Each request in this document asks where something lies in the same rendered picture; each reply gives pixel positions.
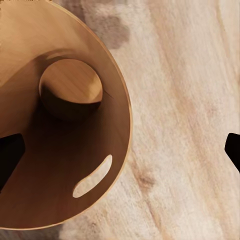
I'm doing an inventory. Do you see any trash can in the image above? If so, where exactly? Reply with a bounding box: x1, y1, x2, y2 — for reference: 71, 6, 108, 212
0, 0, 133, 230

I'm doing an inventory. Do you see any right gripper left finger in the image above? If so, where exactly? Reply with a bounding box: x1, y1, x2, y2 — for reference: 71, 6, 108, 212
0, 133, 26, 192

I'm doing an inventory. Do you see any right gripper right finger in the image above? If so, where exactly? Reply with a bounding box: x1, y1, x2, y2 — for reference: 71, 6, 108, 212
224, 133, 240, 172

